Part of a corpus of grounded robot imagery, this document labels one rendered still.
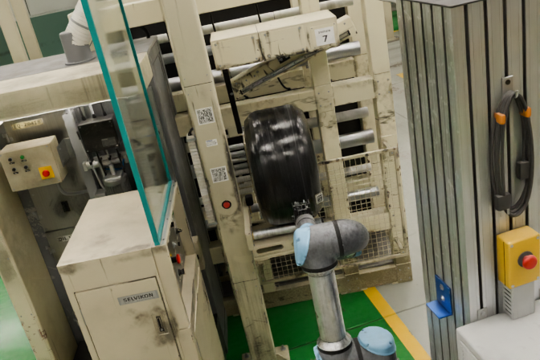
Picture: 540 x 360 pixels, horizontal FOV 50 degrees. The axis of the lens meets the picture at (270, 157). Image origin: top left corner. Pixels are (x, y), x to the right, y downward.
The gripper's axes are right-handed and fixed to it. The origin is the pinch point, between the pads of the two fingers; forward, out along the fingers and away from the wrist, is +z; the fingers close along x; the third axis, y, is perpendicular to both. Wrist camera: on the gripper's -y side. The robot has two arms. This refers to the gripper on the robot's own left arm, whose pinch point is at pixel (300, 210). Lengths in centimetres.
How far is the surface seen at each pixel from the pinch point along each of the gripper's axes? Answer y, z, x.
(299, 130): 30.4, 16.0, -6.5
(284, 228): -16.3, 22.8, 8.2
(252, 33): 74, 46, 5
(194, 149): 29, 25, 42
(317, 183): 6.6, 10.5, -9.6
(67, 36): 89, 45, 89
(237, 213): -6.4, 28.9, 28.9
